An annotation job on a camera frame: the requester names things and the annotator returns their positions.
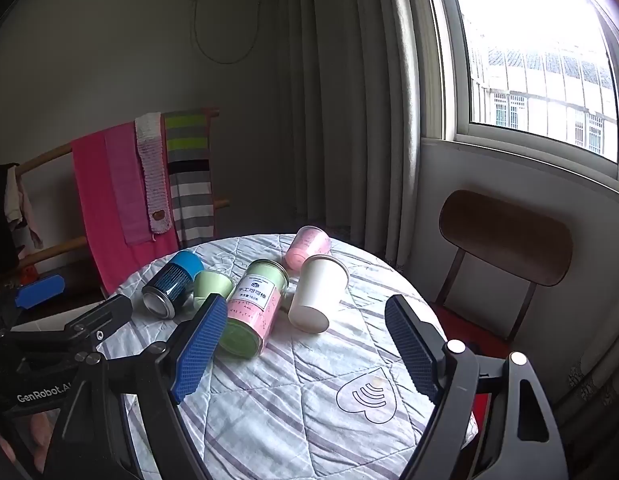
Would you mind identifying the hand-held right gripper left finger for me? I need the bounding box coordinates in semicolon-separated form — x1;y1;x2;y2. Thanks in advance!
44;294;229;480

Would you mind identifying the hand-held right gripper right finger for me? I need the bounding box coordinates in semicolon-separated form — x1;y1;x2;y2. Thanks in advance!
385;294;570;480

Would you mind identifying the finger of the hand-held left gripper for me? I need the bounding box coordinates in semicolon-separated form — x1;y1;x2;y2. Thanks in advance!
0;272;66;311
0;294;134;357

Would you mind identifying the white paper cup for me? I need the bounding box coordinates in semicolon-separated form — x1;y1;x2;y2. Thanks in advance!
288;254;350;335

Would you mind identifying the small green cup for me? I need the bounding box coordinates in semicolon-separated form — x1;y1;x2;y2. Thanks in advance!
192;270;235;311

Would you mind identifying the pink cup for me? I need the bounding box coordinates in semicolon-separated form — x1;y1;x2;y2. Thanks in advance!
284;225;333;272

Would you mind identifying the red seat cushion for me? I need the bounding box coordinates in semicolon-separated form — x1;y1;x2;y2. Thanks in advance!
432;302;513;356

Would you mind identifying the pink and green tin can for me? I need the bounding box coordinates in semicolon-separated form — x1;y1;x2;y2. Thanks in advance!
216;258;290;359

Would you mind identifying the blue and black tin can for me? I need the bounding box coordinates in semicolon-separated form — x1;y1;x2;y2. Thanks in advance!
142;251;205;320

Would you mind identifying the white and pink garment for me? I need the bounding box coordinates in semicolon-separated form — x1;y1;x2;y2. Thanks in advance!
4;165;42;248

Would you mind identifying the white quilted tablecloth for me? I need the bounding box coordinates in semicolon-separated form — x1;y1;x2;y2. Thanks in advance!
96;232;477;480

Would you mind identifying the bright pink towel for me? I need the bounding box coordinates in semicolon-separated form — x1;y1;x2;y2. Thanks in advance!
70;122;180;296

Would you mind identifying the wooden drying rack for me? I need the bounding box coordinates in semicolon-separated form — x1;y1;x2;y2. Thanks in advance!
14;107;230;266

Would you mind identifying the brown wooden chair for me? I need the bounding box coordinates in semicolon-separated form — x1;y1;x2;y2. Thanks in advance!
429;190;574;346

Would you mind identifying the pink and white knitted scarf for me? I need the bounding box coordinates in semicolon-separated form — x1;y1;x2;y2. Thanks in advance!
135;112;172;235

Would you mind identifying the striped cloth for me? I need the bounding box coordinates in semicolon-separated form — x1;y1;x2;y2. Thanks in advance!
162;109;215;251

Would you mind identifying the grey curtain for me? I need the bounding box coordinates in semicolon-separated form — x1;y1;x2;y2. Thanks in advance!
276;0;423;268

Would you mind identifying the window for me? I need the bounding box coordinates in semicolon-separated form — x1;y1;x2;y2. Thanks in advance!
422;0;619;186

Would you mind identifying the thin wall cable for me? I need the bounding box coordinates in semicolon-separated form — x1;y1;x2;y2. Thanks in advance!
190;0;257;65

